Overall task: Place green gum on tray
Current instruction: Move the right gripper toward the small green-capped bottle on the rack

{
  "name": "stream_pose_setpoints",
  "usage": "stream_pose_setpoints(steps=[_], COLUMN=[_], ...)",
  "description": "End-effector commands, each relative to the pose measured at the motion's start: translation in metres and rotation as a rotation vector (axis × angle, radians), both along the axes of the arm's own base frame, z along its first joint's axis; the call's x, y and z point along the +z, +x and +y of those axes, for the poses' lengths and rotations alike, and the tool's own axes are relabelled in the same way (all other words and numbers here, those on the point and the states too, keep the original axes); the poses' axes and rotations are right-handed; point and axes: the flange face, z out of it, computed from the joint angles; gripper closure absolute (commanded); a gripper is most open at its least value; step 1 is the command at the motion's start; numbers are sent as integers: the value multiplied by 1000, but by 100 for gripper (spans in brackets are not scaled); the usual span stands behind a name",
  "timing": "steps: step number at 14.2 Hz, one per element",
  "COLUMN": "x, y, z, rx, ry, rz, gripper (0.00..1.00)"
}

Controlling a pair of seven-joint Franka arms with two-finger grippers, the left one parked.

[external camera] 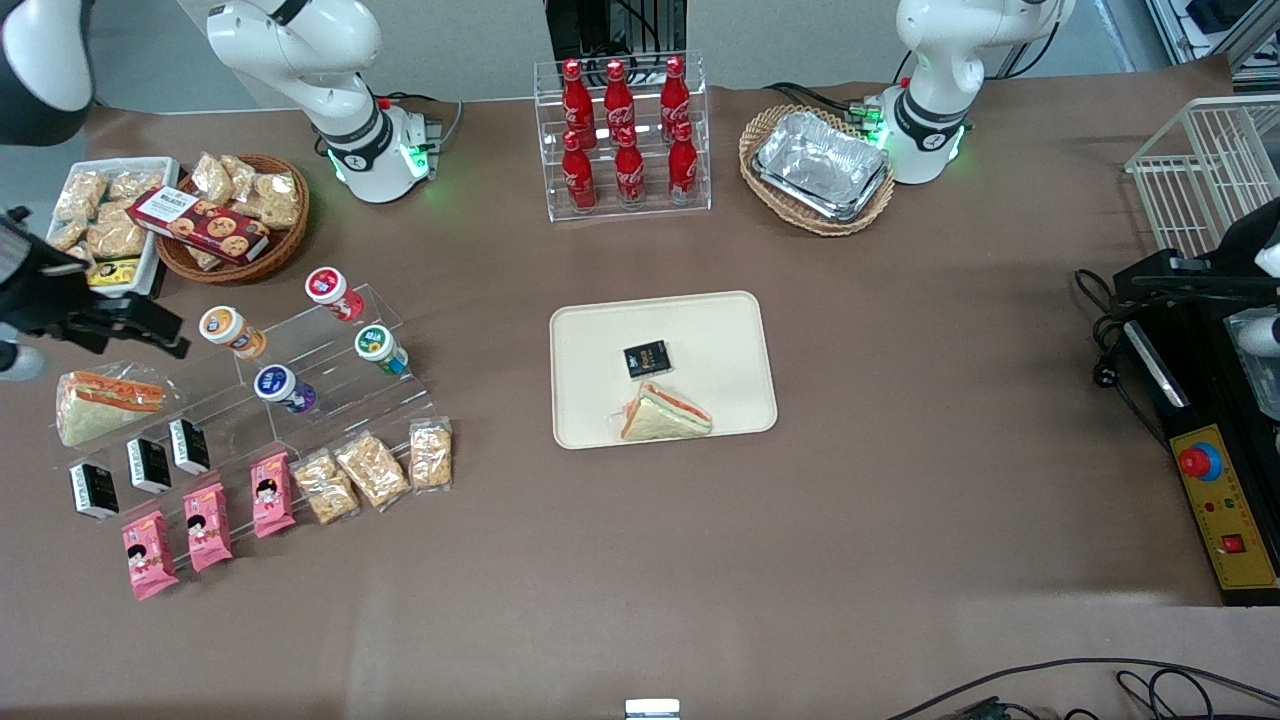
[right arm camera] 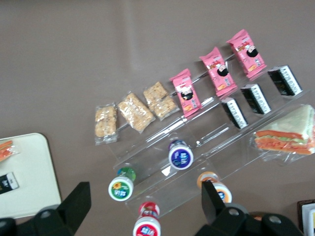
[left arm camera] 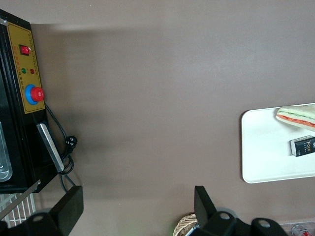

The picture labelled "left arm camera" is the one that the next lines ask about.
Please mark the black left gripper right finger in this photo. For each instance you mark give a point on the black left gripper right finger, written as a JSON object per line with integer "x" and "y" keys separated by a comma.
{"x": 204, "y": 209}

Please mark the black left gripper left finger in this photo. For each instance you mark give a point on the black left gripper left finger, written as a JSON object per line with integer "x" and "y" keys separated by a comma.
{"x": 69, "y": 206}

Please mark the cream plastic tray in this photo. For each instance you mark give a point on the cream plastic tray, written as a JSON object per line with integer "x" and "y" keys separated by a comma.
{"x": 263, "y": 157}

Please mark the black tray sealing machine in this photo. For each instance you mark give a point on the black tray sealing machine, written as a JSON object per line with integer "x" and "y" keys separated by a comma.
{"x": 22, "y": 137}

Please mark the light wicker basket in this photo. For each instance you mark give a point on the light wicker basket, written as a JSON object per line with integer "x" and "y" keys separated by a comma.
{"x": 183, "y": 223}

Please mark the clear acrylic bottle rack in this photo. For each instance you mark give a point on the clear acrylic bottle rack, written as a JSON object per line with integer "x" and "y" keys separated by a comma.
{"x": 285, "y": 226}

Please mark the red cola bottle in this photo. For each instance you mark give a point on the red cola bottle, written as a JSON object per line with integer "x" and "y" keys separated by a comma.
{"x": 304, "y": 231}

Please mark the small black box, gold print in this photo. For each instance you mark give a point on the small black box, gold print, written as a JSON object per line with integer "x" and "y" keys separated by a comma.
{"x": 304, "y": 146}

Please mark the unwrapped triangle sandwich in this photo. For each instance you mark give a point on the unwrapped triangle sandwich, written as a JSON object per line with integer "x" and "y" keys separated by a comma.
{"x": 299, "y": 116}

